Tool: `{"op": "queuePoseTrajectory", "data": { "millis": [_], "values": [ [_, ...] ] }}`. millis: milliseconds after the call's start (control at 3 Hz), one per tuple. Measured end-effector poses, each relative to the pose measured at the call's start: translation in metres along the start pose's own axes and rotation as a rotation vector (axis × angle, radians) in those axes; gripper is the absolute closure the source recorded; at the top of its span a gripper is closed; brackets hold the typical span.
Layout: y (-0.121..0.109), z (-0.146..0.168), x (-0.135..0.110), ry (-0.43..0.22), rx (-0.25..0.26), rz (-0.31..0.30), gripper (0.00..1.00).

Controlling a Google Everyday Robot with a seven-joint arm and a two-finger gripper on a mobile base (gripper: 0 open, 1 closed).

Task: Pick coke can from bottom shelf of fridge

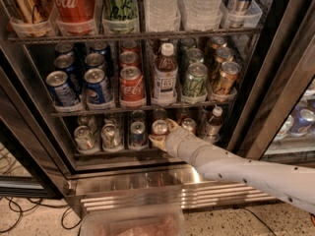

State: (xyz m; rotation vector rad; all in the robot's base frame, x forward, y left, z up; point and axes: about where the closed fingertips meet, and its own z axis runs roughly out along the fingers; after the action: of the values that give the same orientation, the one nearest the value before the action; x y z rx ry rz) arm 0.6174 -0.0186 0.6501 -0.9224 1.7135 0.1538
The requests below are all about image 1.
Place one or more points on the gold can top shelf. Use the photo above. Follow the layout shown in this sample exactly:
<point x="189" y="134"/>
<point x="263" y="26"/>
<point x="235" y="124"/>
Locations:
<point x="30" y="18"/>

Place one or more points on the second row right Pepsi can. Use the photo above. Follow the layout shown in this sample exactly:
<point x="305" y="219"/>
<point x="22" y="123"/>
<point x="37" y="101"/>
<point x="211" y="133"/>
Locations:
<point x="95" y="61"/>

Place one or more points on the second row gold can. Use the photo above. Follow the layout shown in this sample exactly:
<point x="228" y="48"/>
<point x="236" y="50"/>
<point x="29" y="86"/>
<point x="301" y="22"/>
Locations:
<point x="222" y="54"/>

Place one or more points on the steel fridge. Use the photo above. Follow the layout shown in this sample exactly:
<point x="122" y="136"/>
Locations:
<point x="40" y="134"/>

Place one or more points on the second row green can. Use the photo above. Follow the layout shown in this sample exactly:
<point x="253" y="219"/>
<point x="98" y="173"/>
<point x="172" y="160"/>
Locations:
<point x="193" y="55"/>

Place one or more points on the second row coke can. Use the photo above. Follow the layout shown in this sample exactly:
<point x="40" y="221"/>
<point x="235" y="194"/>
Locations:
<point x="129" y="58"/>

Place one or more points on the small tea bottle bottom shelf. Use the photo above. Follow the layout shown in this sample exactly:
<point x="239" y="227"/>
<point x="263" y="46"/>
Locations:
<point x="211" y="125"/>

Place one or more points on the second row left Pepsi can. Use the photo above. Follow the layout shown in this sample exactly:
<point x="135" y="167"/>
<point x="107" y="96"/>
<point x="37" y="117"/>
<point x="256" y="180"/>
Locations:
<point x="68" y="65"/>

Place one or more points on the gold can middle shelf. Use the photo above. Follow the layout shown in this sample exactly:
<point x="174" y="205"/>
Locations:
<point x="226" y="77"/>

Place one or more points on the silver blue can top shelf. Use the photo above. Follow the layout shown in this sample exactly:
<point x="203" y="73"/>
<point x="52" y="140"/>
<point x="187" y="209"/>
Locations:
<point x="238" y="10"/>

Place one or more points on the blue silver can bottom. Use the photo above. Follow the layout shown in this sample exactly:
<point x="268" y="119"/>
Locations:
<point x="137" y="130"/>

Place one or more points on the green LaCroix can top shelf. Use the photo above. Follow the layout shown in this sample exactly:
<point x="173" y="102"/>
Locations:
<point x="120" y="16"/>

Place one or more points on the glass fridge door right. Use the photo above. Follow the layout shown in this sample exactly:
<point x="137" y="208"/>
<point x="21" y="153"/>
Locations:
<point x="279" y="80"/>

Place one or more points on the red coke can top shelf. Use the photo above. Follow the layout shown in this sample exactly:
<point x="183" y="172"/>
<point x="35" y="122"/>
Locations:
<point x="75" y="14"/>

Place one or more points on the gold can shelf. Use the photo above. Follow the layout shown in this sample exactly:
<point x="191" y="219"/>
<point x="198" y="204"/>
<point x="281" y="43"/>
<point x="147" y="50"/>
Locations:
<point x="226" y="77"/>
<point x="30" y="18"/>

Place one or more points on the front left Pepsi can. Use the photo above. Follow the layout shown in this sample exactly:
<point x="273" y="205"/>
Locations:
<point x="60" y="89"/>

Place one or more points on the second row pepsi can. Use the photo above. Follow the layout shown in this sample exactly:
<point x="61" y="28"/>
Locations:
<point x="95" y="61"/>
<point x="68" y="65"/>

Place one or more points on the green can middle shelf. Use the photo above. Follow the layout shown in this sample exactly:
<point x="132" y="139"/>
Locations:
<point x="195" y="80"/>

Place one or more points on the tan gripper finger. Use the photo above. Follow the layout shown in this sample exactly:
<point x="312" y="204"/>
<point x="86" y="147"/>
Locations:
<point x="158" y="142"/>
<point x="172" y="125"/>

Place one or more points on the clear water bottle right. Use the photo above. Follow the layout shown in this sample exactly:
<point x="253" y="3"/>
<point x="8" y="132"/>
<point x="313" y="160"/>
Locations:
<point x="201" y="15"/>

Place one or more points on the clear water bottle left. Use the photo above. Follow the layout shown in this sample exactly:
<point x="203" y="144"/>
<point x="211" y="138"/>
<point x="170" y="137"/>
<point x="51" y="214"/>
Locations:
<point x="162" y="15"/>

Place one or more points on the red coke can middle shelf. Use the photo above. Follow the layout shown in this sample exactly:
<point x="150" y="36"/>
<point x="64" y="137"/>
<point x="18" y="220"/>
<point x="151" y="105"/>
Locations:
<point x="131" y="84"/>

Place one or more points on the orange can bottom shelf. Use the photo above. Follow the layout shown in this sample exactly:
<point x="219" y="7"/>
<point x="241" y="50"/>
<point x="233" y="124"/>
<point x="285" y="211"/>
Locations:
<point x="189" y="124"/>

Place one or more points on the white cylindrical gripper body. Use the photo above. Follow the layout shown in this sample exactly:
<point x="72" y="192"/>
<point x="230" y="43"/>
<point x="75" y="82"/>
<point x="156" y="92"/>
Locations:
<point x="174" y="142"/>

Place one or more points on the brown tea bottle middle shelf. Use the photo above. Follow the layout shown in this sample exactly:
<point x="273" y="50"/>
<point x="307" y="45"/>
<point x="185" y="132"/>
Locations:
<point x="165" y="73"/>

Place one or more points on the front right Pepsi can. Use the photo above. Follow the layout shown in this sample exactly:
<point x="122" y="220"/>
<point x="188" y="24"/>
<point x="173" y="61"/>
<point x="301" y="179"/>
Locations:
<point x="98" y="86"/>

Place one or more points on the red coke can shelf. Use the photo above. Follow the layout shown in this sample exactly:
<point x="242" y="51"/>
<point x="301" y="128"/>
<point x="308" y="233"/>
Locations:
<point x="75" y="14"/>
<point x="131" y="84"/>
<point x="160" y="128"/>

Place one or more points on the silver can bottom far left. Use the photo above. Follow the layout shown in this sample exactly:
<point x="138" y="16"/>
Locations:
<point x="84" y="138"/>

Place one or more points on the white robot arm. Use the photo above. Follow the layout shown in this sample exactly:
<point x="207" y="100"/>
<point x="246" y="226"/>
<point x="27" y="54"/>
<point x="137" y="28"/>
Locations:
<point x="291" y="184"/>

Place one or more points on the blue can behind door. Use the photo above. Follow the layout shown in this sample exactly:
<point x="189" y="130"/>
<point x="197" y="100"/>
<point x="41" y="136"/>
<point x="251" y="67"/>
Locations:
<point x="303" y="119"/>

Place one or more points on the red coke can bottom shelf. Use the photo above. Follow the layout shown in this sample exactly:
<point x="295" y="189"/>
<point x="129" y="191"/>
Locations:
<point x="160" y="128"/>

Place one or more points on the clear water bottle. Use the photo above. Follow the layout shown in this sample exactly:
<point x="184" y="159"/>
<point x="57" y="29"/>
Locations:
<point x="201" y="15"/>
<point x="162" y="15"/>

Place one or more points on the clear plastic bin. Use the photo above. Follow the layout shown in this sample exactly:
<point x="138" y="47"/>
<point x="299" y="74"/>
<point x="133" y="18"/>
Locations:
<point x="153" y="220"/>

